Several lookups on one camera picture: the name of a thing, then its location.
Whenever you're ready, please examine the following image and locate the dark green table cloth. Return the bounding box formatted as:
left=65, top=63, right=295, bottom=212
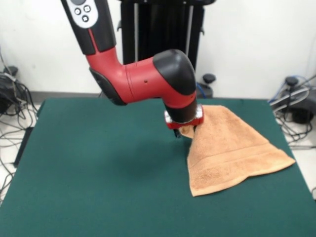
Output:
left=0, top=98, right=316, bottom=237

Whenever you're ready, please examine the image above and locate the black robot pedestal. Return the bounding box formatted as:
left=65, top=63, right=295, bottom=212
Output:
left=116, top=0, right=217, bottom=99

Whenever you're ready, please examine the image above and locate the tan terry towel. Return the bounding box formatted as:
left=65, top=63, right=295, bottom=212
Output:
left=179, top=105, right=296, bottom=198

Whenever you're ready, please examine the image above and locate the grey stand base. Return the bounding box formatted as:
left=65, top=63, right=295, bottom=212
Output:
left=283, top=76, right=316, bottom=124
left=0, top=65, right=20, bottom=114

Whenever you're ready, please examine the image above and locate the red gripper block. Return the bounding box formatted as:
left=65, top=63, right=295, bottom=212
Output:
left=164, top=105, right=205, bottom=139

